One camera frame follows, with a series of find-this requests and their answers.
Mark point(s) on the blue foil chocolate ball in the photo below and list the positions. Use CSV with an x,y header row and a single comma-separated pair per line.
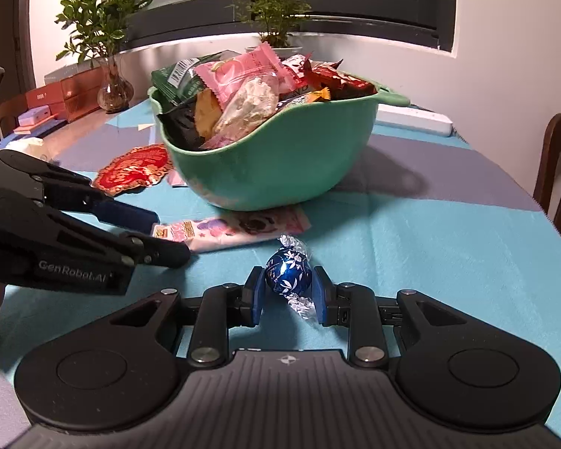
x,y
289,274

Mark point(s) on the red paper-cut coaster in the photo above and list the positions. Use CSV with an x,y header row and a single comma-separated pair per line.
x,y
140,167

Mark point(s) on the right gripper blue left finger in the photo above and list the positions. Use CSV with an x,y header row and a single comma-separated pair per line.
x,y
251,299

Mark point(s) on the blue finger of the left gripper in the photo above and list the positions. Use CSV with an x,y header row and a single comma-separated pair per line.
x,y
125,216

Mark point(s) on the white power strip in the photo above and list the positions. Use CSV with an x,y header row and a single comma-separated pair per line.
x,y
414,118

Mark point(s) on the red storage box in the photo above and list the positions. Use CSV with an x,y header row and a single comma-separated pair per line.
x,y
70,98

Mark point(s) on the dark wooden chair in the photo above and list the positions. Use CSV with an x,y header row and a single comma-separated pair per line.
x,y
549,169

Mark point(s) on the pink wrapped pastry packet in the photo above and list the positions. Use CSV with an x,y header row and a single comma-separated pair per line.
x,y
248,88

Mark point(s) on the pink flat snack packet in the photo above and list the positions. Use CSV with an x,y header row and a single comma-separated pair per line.
x,y
232,229

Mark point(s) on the green plastic bowl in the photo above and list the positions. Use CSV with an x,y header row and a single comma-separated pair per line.
x,y
295,156

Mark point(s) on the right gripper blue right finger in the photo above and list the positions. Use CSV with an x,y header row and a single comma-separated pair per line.
x,y
325,298

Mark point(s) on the pink purple notepad stack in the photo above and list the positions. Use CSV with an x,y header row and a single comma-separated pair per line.
x,y
34,116

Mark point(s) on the green snack bag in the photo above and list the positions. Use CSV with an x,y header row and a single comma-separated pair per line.
x,y
179,81

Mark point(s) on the leafy plant in glass vase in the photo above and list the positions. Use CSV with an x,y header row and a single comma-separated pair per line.
x,y
97,29

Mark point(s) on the small tree in white pot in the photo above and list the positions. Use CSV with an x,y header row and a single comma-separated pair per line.
x,y
275,21

